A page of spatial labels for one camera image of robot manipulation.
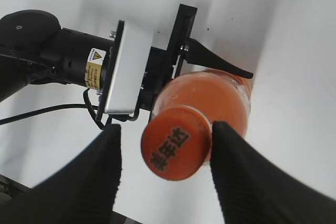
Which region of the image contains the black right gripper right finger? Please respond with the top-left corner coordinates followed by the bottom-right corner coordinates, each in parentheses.
top-left (211, 121), bottom-right (335, 223)

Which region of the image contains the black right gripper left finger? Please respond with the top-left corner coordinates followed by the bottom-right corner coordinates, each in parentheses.
top-left (1, 124), bottom-right (122, 223)

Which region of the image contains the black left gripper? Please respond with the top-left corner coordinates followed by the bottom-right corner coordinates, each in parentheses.
top-left (139, 4), bottom-right (254, 119)

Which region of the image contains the orange soda plastic bottle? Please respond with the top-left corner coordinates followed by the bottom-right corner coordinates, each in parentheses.
top-left (151, 68), bottom-right (253, 172)

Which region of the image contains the orange bottle cap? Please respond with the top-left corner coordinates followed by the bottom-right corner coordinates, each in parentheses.
top-left (140, 105), bottom-right (212, 181)

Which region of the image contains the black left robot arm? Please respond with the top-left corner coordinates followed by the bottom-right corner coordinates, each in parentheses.
top-left (1, 4), bottom-right (253, 128)

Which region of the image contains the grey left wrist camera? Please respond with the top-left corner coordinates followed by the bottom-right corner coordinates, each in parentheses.
top-left (104, 20), bottom-right (153, 114)

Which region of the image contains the black left camera cable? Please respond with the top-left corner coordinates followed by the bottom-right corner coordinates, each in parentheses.
top-left (0, 87), bottom-right (140, 131)

